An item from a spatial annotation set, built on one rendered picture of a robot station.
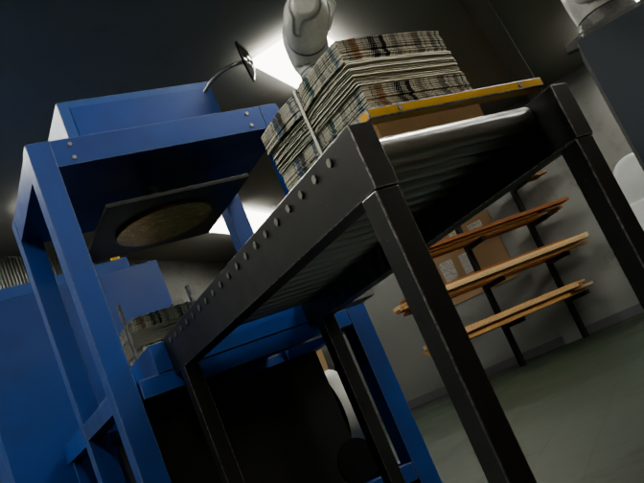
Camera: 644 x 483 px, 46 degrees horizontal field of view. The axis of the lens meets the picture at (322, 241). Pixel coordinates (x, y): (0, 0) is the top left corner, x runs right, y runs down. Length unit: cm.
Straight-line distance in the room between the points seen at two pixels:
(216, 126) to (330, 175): 152
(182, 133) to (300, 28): 104
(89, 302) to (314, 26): 114
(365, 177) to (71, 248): 142
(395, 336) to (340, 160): 1023
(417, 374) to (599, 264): 305
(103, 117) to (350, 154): 170
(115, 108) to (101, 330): 88
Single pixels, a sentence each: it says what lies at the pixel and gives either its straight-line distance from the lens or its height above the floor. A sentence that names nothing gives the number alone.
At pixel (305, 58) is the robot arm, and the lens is 194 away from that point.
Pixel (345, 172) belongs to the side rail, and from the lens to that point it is 129.
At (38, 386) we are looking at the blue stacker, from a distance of 472.
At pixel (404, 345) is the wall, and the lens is 1144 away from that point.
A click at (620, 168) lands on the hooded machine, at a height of 157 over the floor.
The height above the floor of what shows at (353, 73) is 95.
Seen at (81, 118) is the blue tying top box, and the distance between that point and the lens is 284.
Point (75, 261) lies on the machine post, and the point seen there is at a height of 112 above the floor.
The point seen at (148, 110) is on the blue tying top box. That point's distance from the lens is 291.
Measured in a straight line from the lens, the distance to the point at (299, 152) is 165.
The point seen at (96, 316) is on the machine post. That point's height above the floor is 93.
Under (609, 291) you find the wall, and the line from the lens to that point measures 1088.
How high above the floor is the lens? 38
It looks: 12 degrees up
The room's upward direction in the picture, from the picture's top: 23 degrees counter-clockwise
